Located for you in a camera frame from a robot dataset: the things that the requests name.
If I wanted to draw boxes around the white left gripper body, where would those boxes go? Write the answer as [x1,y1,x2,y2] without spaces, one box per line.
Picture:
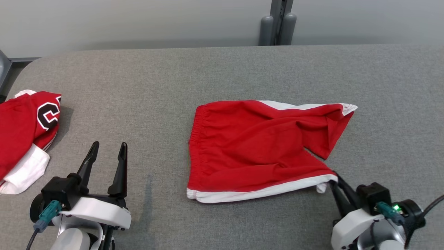
[59,194,132,230]

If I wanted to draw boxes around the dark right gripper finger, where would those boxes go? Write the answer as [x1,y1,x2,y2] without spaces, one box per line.
[334,172,362,209]
[329,181,355,219]

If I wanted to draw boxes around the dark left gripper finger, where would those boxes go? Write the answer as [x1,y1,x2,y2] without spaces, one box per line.
[107,142,128,198]
[76,141,100,195]

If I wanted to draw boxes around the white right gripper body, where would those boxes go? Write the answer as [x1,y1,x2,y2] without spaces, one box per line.
[330,207,386,250]

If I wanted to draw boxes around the red jersey shirt white sleeves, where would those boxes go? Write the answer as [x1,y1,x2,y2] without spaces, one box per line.
[0,90,62,195]

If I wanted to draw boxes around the red shorts with white trim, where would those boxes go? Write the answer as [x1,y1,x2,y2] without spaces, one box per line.
[187,100,358,203]

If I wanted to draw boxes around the grey chair leg with caster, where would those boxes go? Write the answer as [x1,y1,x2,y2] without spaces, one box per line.
[0,49,12,98]

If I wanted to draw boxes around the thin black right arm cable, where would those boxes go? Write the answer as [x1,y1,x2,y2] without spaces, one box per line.
[368,222,379,250]

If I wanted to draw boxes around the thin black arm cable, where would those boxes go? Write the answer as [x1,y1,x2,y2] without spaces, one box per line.
[101,225,116,250]
[368,222,379,250]

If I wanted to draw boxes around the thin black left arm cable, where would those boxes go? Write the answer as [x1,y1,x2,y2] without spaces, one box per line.
[101,225,116,250]

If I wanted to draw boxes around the left cable with teal plug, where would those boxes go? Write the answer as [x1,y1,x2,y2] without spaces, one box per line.
[26,200,63,250]

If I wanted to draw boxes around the grey cylinder post foot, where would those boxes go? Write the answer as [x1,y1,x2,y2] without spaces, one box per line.
[280,13,297,45]
[259,15,274,46]

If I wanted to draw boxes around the grey metal upright post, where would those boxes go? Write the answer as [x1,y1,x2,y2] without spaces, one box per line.
[270,0,294,45]

